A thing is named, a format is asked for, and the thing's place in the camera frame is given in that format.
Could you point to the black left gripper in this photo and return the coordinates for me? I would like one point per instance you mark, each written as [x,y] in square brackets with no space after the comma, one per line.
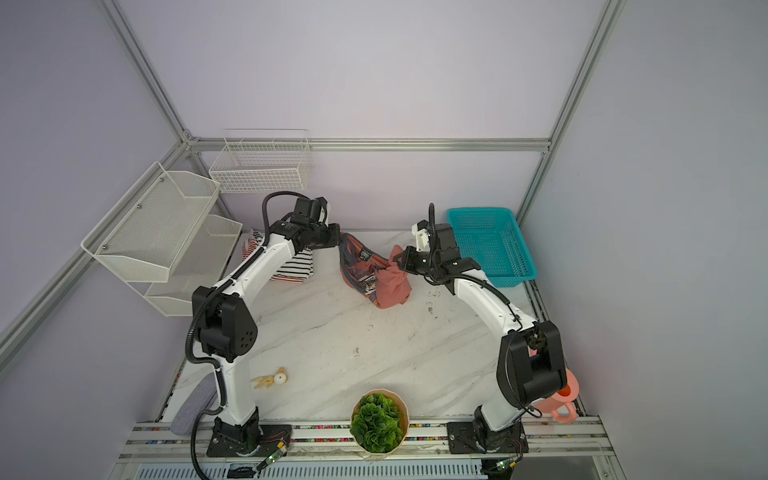
[334,237]

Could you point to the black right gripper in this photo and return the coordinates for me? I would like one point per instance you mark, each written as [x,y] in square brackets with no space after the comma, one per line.
[403,259]

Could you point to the black white striped tank top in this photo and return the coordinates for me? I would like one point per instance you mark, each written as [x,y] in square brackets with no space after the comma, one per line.
[296,270]

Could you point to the dark red tank top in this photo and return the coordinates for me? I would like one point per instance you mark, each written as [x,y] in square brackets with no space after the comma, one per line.
[377,278]

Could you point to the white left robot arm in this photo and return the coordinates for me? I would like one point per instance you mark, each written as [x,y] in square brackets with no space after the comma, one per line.
[224,329]

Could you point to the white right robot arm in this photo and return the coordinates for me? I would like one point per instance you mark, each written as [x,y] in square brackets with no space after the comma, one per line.
[531,365]

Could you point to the red white striped tank top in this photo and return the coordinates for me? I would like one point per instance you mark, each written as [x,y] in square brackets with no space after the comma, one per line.
[252,241]

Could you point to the teal plastic basket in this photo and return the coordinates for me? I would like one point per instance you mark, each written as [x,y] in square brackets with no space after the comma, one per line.
[492,237]

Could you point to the white mesh lower shelf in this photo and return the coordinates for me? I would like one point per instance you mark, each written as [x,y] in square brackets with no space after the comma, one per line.
[201,265]

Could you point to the small yellow white toy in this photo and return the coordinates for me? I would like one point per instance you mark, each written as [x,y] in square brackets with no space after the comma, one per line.
[268,381]

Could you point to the green plant in pot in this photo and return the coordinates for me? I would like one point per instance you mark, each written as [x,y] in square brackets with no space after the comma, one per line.
[379,422]

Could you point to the pink watering can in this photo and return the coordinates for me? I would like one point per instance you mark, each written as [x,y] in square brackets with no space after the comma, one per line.
[561,405]

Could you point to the grey oval pad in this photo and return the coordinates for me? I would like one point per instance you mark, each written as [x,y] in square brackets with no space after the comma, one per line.
[201,397]

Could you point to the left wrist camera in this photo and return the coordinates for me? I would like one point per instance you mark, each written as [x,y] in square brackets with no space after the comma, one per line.
[319,210]

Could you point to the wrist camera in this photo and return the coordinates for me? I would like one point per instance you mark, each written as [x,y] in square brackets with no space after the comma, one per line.
[319,210]
[422,236]

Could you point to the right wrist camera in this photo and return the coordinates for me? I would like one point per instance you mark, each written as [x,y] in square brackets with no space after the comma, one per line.
[422,236]

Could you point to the white wire wall basket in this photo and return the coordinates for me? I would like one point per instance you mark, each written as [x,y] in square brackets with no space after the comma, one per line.
[263,160]

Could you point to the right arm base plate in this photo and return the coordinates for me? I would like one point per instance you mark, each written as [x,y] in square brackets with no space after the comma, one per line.
[467,438]

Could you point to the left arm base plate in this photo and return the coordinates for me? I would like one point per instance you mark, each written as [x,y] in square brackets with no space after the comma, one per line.
[252,440]

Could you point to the aluminium front rail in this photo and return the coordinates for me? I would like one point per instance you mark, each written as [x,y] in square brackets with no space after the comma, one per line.
[426,439]

